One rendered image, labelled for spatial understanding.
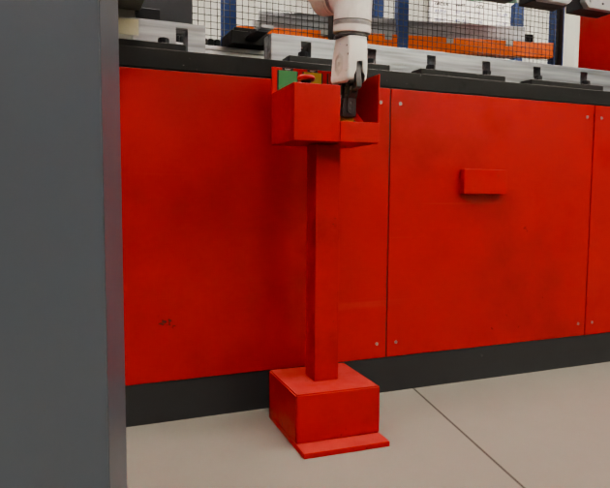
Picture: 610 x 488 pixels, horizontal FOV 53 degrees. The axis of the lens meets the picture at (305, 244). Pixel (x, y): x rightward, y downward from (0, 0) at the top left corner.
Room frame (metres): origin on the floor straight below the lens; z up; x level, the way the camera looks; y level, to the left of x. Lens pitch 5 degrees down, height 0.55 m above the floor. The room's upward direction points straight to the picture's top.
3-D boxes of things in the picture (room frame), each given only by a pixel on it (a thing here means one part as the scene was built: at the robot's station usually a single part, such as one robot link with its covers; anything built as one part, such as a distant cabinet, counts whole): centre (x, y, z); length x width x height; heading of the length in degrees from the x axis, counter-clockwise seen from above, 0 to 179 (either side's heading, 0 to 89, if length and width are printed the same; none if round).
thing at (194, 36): (1.52, 0.45, 0.92); 0.39 x 0.06 x 0.10; 112
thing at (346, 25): (1.38, -0.10, 0.91); 0.09 x 0.08 x 0.03; 20
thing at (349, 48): (1.38, -0.10, 0.85); 0.10 x 0.07 x 0.11; 20
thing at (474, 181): (1.75, -0.51, 0.58); 0.15 x 0.02 x 0.07; 112
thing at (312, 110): (1.39, -0.04, 0.75); 0.20 x 0.16 x 0.18; 110
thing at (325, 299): (1.39, -0.04, 0.39); 0.06 x 0.06 x 0.54; 20
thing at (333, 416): (1.36, -0.05, 0.06); 0.25 x 0.20 x 0.12; 20
